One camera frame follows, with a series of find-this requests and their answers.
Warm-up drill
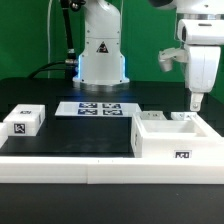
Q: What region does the white U-shaped fence frame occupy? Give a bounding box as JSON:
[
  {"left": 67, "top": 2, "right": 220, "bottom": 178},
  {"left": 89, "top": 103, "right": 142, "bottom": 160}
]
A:
[{"left": 0, "top": 120, "right": 224, "bottom": 184}]

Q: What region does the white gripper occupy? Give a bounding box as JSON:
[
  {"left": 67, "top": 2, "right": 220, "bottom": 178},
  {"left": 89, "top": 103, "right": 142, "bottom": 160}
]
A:
[{"left": 177, "top": 19, "right": 224, "bottom": 111}]

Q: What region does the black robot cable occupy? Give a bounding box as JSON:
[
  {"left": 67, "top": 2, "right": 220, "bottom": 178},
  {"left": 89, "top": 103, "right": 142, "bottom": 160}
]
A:
[{"left": 27, "top": 0, "right": 81, "bottom": 81}]

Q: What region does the white cabinet body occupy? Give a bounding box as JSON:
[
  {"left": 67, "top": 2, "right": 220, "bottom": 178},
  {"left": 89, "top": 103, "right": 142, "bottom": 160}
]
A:
[{"left": 131, "top": 112, "right": 224, "bottom": 160}]

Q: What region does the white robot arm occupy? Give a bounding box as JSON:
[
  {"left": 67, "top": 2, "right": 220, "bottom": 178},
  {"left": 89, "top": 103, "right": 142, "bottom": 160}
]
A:
[{"left": 59, "top": 0, "right": 224, "bottom": 111}]

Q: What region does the white marker base sheet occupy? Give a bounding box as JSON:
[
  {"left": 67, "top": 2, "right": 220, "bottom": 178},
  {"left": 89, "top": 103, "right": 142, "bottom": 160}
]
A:
[{"left": 55, "top": 102, "right": 141, "bottom": 117}]

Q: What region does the white cabinet door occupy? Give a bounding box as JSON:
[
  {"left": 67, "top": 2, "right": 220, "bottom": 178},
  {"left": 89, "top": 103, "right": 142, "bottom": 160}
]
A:
[
  {"left": 140, "top": 111, "right": 166, "bottom": 120},
  {"left": 171, "top": 112, "right": 197, "bottom": 121}
]

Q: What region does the white thin cable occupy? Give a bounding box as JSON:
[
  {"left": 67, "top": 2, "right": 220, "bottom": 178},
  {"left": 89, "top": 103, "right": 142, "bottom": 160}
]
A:
[{"left": 46, "top": 0, "right": 54, "bottom": 79}]

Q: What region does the white cabinet top block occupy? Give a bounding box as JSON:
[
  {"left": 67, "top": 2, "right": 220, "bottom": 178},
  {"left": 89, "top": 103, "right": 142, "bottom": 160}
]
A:
[{"left": 3, "top": 104, "right": 45, "bottom": 136}]

